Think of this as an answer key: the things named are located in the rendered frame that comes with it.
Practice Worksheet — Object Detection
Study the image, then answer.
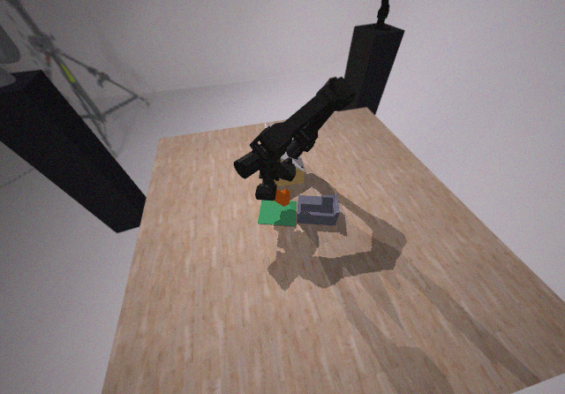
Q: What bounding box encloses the orange l-shaped part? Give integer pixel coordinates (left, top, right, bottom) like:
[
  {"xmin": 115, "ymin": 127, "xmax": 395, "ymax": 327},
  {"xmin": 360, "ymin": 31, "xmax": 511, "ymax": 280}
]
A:
[{"xmin": 275, "ymin": 189, "xmax": 290, "ymax": 206}]

